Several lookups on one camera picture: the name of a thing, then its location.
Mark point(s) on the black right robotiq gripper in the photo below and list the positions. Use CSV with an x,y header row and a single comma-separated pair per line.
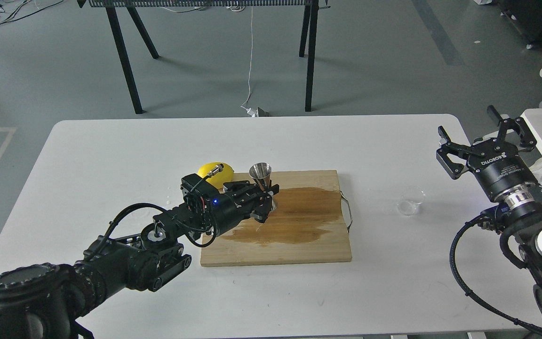
x,y
499,169

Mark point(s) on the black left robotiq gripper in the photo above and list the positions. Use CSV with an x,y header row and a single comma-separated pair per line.
x,y
239,200

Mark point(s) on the steel double jigger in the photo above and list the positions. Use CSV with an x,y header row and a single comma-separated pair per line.
x,y
261,174

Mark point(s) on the clear plastic measuring cup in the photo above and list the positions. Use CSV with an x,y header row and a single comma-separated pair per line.
x,y
411,200

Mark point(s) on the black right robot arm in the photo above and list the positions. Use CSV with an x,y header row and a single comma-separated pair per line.
x,y
517,219

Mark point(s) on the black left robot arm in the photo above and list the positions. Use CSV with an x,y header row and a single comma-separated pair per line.
x,y
140,251

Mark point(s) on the yellow lemon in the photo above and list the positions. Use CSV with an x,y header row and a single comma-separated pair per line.
x,y
223,173

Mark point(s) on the wooden cutting board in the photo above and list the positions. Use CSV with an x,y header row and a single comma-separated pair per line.
x,y
307,226

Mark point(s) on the black metal table frame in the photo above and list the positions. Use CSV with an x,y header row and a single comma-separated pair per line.
x,y
307,41

